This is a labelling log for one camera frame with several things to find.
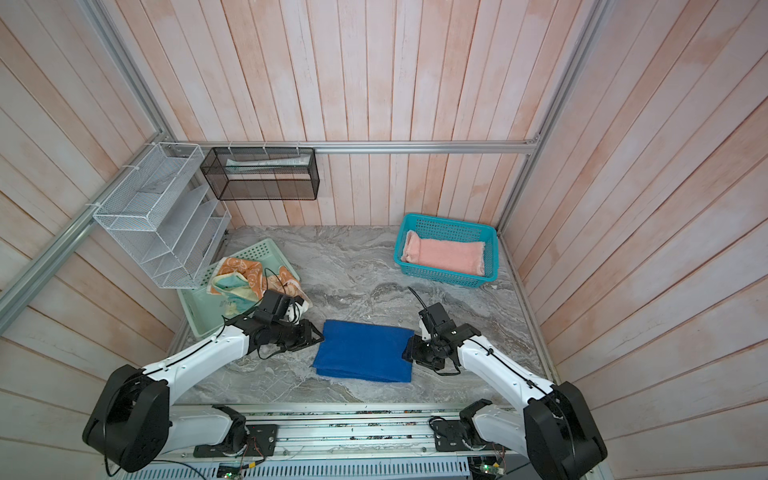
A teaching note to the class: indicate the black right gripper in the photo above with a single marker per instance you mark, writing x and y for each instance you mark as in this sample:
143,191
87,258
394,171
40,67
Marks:
412,349

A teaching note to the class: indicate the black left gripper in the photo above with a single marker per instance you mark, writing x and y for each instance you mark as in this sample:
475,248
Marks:
306,337

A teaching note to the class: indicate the blue towel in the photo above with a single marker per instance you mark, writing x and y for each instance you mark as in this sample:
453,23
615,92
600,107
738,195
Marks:
364,351

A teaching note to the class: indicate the pink towel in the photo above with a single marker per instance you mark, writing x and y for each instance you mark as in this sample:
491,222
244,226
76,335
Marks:
461,257

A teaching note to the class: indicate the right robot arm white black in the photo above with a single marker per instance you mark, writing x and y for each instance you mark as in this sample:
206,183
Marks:
550,424

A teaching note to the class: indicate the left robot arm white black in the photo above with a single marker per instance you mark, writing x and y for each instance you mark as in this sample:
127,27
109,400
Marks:
133,423

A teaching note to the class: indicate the orange patterned towel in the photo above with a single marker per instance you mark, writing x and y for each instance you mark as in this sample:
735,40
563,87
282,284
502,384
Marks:
262,279

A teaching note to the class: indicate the teal yellow-trimmed towel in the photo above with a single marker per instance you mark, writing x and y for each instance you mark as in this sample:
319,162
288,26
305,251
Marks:
237,292

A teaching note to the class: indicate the mint green perforated basket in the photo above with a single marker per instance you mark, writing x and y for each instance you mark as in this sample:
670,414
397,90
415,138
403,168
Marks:
204,310

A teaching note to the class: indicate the teal plastic basket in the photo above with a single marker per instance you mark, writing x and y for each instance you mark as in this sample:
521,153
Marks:
431,227

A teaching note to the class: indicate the green circuit board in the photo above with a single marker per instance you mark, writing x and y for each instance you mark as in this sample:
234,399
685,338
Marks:
485,468

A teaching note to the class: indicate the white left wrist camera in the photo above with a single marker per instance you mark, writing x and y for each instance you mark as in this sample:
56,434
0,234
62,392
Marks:
294,312

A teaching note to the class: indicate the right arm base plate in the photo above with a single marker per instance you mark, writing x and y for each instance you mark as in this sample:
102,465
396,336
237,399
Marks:
458,436

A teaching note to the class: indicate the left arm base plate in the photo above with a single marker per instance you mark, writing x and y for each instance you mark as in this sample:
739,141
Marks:
256,440

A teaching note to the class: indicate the black wire mesh basket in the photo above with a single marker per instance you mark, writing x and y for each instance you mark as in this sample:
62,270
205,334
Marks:
262,173

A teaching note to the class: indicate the white wire mesh shelf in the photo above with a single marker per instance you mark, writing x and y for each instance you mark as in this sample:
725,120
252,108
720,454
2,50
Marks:
168,225

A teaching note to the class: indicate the aluminium frame rail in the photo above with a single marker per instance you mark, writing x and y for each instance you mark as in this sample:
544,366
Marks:
31,281

